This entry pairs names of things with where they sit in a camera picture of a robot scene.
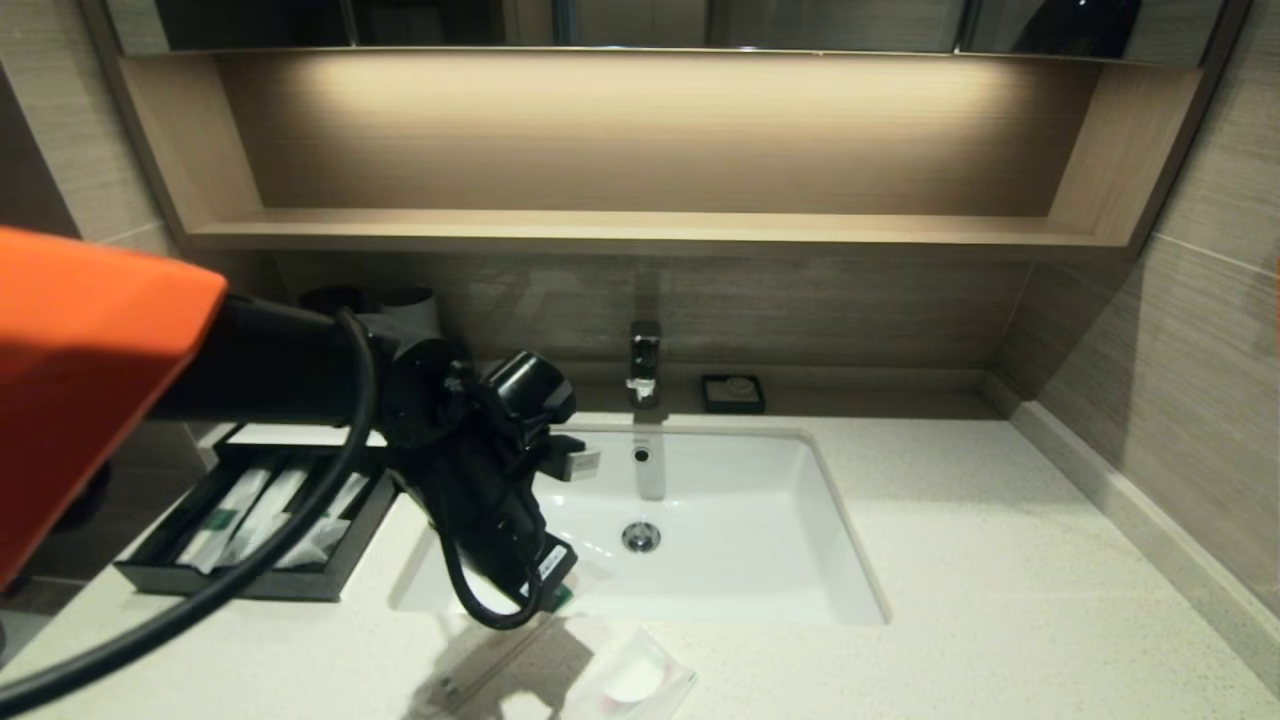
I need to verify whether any comb packet green band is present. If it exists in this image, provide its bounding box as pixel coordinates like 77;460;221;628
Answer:
430;585;576;716

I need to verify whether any square clear white packet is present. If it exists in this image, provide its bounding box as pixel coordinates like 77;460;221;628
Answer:
560;627;699;720

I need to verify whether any black glossy box drawer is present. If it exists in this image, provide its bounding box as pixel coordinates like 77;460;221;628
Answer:
113;445;401;603

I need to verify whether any folded white plastic packet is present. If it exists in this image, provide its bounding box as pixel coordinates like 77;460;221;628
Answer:
270;513;351;569

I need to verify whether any chrome sink faucet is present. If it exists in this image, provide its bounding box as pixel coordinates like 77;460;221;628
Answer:
626;320;664;409

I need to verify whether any white ceramic sink basin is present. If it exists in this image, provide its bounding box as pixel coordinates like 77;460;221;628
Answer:
390;422;891;626

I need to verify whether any white cup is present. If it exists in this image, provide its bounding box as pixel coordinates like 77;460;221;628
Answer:
378;288;441;339

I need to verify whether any black square soap dish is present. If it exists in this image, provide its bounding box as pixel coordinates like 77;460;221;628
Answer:
701;374;767;415

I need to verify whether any black cup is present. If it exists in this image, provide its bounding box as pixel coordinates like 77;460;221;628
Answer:
300;287;366;316

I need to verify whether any mirror cabinet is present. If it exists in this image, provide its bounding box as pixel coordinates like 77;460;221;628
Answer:
100;0;1233;67

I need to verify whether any left wrist camera silver front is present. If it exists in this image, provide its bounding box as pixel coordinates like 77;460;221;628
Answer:
545;435;603;483

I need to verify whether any wooden wall shelf niche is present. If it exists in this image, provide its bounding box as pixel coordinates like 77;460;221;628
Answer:
85;50;1251;263

